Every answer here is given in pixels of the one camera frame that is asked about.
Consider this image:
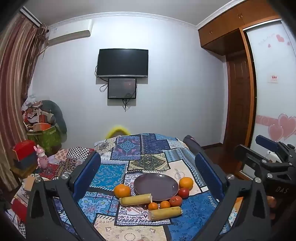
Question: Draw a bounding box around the small black wall monitor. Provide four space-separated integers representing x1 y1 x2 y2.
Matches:
107 78 137 100

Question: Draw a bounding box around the dark blue box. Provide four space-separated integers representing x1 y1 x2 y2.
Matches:
13 153 39 171

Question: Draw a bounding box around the large orange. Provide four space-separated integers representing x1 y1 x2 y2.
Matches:
113 184 131 199
179 177 194 190

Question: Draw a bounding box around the pile of household clutter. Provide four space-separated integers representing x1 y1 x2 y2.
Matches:
21 95 56 133

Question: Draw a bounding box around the white air conditioner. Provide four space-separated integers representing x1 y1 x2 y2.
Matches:
47 19 93 47

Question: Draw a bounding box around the yellow plush item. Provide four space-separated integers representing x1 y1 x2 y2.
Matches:
104 125 131 139

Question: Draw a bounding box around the striped brown curtain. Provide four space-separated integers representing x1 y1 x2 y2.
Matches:
0 11 50 192

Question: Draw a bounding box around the wooden overhead wardrobe cabinet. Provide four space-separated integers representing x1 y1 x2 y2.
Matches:
198 0 287 56

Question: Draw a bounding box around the black wall television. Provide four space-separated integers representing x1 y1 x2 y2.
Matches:
96 49 149 78

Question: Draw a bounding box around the pink rabbit toy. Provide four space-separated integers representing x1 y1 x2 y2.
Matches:
36 145 49 169

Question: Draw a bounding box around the patchwork printed blanket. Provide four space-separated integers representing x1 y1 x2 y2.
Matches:
9 133 243 241

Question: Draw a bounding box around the dark cloth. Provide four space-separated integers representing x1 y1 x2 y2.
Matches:
183 135 202 152

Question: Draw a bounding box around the red tomato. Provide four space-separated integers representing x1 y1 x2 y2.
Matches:
178 187 190 199
169 196 183 207

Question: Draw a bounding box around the sugarcane piece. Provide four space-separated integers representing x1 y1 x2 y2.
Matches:
148 206 183 220
119 193 153 206

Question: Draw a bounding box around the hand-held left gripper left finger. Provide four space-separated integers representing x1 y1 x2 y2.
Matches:
25 151 102 241

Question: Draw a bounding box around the white heart-print sliding door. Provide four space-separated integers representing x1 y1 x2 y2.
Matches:
245 20 296 178

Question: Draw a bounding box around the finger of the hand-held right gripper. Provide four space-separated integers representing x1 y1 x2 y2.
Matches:
255 135 296 163
233 144 293 180

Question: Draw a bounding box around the person's right hand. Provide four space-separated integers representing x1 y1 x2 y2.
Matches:
266 196 277 219

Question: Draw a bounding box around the dark purple plate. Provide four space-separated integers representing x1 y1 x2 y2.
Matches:
133 173 179 201

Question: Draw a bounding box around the red box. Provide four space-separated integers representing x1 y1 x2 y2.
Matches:
12 140 38 161

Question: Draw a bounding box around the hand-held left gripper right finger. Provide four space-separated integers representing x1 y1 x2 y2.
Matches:
195 152 272 241

